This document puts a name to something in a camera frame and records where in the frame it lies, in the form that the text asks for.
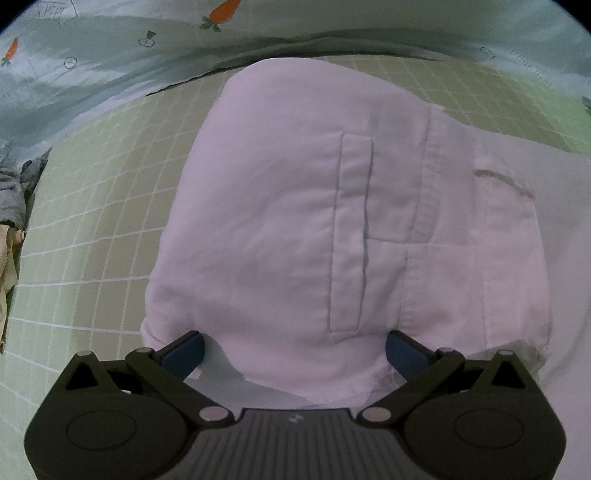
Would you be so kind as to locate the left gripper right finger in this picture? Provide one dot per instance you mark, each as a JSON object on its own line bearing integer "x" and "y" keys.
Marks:
{"x": 440, "y": 387}

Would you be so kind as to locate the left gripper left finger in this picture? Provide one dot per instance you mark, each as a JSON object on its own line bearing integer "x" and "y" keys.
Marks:
{"x": 147, "y": 386}

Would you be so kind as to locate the white trousers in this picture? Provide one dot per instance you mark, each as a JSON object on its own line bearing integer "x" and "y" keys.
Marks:
{"x": 320, "y": 208}

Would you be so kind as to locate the green grid bed sheet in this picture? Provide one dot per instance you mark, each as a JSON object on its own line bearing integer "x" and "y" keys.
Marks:
{"x": 105, "y": 195}

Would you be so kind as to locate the beige shirt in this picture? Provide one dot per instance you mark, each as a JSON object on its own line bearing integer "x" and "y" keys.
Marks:
{"x": 11, "y": 240}

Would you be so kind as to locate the grey garment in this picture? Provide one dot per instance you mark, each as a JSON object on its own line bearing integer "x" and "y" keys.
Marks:
{"x": 18, "y": 183}

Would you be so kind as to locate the carrot print light quilt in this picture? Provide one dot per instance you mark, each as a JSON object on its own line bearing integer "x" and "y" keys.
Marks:
{"x": 65, "y": 61}

